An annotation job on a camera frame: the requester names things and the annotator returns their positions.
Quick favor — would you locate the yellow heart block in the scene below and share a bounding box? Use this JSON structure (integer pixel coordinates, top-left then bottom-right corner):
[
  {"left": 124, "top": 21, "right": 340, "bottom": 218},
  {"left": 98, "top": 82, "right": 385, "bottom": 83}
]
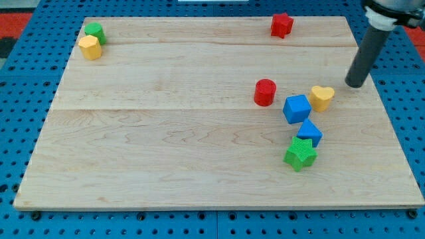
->
[{"left": 307, "top": 86, "right": 335, "bottom": 112}]

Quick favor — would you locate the wooden board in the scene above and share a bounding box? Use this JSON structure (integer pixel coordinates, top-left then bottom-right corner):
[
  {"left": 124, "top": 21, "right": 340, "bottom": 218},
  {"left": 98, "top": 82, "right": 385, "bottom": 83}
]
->
[{"left": 14, "top": 17, "right": 424, "bottom": 212}]

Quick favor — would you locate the green star block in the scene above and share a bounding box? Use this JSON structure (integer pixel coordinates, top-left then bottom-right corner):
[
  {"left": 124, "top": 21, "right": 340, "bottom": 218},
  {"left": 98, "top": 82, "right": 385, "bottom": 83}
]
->
[{"left": 283, "top": 137, "right": 317, "bottom": 172}]

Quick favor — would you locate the green cylinder block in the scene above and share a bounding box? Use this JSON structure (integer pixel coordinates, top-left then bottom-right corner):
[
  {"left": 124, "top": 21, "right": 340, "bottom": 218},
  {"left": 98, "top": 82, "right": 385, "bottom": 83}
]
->
[{"left": 84, "top": 22, "right": 107, "bottom": 45}]

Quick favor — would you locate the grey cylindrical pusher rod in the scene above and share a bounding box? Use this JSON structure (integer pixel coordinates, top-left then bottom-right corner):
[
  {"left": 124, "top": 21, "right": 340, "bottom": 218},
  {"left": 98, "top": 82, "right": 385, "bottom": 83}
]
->
[{"left": 345, "top": 25, "right": 390, "bottom": 88}]

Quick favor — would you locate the yellow hexagon block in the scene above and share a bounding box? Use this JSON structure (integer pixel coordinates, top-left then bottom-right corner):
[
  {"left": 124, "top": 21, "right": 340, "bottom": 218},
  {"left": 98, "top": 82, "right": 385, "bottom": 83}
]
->
[{"left": 78, "top": 35, "right": 102, "bottom": 60}]

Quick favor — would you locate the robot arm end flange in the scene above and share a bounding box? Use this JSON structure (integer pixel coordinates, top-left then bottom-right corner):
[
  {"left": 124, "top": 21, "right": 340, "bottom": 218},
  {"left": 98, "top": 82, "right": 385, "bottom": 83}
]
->
[{"left": 361, "top": 0, "right": 424, "bottom": 31}]

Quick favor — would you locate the blue triangle block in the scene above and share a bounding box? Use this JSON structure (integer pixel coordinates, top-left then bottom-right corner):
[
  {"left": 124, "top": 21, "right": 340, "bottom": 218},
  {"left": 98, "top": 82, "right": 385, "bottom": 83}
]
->
[{"left": 296, "top": 118, "right": 323, "bottom": 147}]

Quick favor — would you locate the blue cube block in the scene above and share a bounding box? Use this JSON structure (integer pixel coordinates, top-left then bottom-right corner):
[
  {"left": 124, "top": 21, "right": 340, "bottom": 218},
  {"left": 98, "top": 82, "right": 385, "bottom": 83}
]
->
[{"left": 282, "top": 95, "right": 311, "bottom": 124}]

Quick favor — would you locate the red cylinder block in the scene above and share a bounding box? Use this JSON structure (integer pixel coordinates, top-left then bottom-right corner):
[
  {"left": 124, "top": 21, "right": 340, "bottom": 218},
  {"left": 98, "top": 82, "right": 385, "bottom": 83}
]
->
[{"left": 254, "top": 78, "right": 277, "bottom": 107}]

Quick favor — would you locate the red star block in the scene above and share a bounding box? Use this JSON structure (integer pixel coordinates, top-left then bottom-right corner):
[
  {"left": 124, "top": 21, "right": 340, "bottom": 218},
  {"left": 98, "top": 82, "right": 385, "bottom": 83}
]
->
[{"left": 270, "top": 13, "right": 294, "bottom": 39}]

